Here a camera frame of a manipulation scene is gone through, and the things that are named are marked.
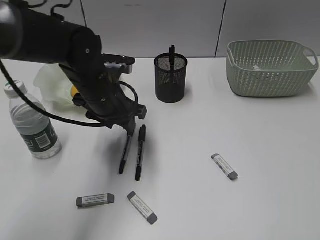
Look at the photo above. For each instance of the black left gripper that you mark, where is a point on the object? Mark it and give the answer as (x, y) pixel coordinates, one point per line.
(122, 115)

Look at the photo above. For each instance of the waste paper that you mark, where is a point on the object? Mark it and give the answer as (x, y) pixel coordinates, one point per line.
(256, 68)

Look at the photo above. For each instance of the clear plastic water bottle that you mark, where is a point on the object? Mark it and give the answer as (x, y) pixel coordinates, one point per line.
(35, 128)

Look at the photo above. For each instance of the yellow mango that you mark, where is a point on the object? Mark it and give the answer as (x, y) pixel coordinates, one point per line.
(73, 91)

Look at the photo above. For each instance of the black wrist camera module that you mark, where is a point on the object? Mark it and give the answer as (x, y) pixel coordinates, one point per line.
(125, 63)

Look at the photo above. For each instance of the grey eraser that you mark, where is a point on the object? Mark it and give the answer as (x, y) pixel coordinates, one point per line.
(95, 200)
(142, 208)
(224, 166)

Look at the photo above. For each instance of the pale green plastic basket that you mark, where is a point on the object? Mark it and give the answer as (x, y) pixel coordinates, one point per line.
(287, 67)

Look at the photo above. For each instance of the frosted green wavy plate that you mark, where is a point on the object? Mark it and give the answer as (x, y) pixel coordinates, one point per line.
(55, 88)

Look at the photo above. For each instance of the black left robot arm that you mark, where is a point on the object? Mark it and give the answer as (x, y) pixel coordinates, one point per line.
(30, 36)

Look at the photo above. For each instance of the black marker pen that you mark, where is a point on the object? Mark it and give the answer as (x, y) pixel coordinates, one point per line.
(172, 57)
(140, 152)
(125, 154)

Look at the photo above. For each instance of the black mesh pen holder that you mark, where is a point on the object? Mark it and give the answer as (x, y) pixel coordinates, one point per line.
(170, 82)

